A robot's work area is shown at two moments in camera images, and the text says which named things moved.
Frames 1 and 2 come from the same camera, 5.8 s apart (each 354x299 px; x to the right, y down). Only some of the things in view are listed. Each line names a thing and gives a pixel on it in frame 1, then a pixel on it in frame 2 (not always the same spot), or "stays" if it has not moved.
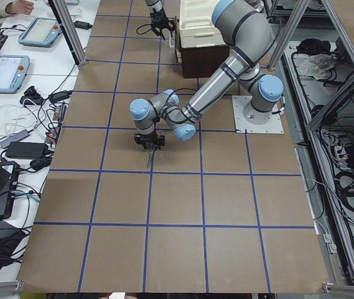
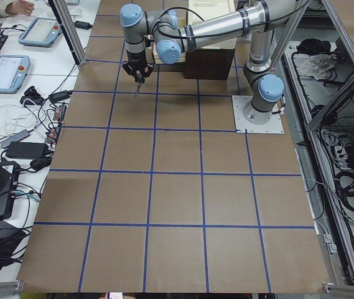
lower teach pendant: x=5 y=74 stays
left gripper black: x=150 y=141 -> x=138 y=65
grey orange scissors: x=152 y=152 -> x=137 y=90
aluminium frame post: x=61 y=12 stays
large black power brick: x=27 y=150 stays
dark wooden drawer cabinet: x=198 y=61 stays
